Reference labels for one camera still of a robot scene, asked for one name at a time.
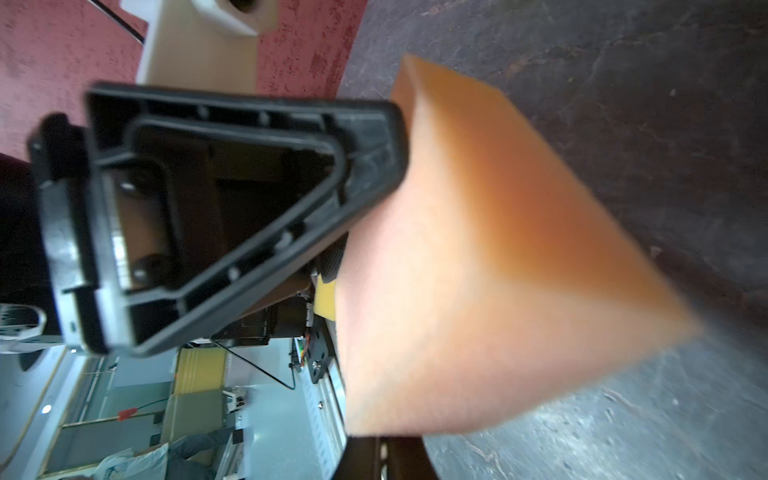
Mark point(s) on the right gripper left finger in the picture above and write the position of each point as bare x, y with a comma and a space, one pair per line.
172, 212

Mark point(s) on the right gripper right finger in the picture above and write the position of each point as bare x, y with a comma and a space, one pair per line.
393, 458

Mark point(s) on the salmon pink sponge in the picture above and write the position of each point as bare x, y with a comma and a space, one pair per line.
491, 280

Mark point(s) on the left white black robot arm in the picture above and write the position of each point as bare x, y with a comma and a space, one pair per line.
203, 45

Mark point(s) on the yellow sponge near left gripper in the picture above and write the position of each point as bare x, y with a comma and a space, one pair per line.
324, 304

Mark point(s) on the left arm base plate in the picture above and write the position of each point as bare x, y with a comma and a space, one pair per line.
318, 349

